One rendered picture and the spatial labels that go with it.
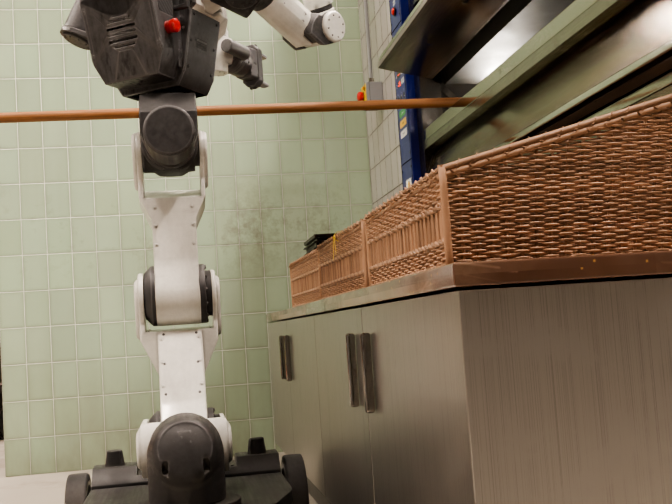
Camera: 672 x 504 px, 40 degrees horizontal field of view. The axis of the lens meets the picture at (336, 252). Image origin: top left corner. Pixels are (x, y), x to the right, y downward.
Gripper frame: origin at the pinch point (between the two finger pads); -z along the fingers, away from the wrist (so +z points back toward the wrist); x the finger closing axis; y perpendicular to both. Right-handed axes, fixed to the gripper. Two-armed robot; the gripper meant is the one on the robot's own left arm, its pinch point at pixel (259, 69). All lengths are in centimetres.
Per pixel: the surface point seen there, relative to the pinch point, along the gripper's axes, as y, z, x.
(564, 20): 91, 24, 12
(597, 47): 99, 32, 21
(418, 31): 38, -33, -12
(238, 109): -12.6, -7.7, 8.0
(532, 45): 80, 9, 11
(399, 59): 22, -56, -12
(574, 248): 101, 91, 67
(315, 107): 6.6, -21.3, 8.1
